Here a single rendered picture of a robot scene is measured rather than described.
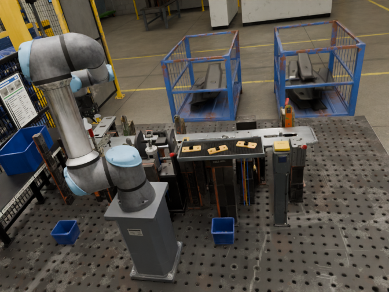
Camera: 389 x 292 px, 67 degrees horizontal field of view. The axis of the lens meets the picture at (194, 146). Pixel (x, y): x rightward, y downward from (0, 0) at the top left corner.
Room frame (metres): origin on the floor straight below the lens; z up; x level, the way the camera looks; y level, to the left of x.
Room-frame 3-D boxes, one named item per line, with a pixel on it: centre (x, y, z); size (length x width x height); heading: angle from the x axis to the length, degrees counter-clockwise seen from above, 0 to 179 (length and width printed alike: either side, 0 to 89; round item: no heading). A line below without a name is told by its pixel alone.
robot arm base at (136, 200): (0.92, 0.26, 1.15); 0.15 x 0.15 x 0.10
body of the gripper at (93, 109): (1.41, 0.50, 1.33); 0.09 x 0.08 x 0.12; 78
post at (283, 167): (1.03, -0.37, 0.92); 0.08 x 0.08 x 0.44; 78
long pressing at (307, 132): (1.46, 0.03, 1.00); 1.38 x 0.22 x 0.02; 78
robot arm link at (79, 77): (1.32, 0.47, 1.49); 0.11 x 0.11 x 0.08; 13
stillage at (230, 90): (3.87, -0.33, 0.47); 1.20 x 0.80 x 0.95; 163
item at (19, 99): (1.76, 1.02, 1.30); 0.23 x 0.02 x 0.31; 168
